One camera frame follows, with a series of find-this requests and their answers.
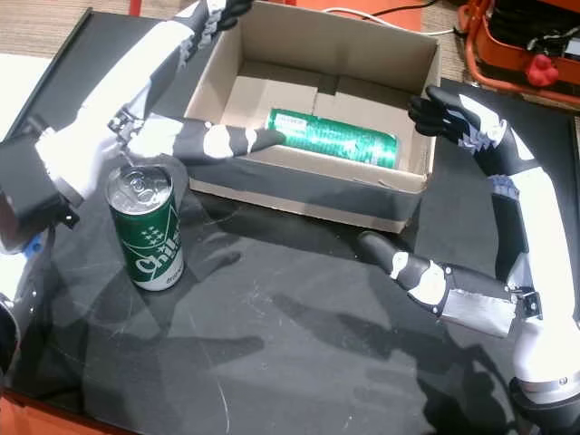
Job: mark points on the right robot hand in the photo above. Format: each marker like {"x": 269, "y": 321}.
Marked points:
{"x": 544, "y": 226}

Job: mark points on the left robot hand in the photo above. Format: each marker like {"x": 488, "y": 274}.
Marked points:
{"x": 118, "y": 90}

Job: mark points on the green Chilsung cider can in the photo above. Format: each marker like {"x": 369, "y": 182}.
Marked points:
{"x": 145, "y": 235}
{"x": 344, "y": 140}

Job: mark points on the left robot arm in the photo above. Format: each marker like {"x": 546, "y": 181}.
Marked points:
{"x": 6, "y": 331}

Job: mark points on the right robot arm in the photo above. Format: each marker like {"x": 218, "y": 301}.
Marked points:
{"x": 553, "y": 417}

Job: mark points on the open cardboard box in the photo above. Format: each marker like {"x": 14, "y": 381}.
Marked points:
{"x": 317, "y": 199}

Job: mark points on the orange metal leg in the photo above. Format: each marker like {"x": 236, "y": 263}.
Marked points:
{"x": 135, "y": 6}

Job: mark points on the white flat board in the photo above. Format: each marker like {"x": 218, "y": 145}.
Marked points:
{"x": 22, "y": 81}

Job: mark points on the red rubber knob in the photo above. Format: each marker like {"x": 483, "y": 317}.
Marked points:
{"x": 543, "y": 70}

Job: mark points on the orange metal cart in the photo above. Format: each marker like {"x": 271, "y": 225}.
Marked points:
{"x": 498, "y": 59}

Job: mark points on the orange flat panel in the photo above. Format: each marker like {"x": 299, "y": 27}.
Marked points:
{"x": 399, "y": 20}

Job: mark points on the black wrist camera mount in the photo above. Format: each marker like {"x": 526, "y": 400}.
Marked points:
{"x": 27, "y": 181}

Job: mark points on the orange table frame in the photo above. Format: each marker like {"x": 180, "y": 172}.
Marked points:
{"x": 27, "y": 412}

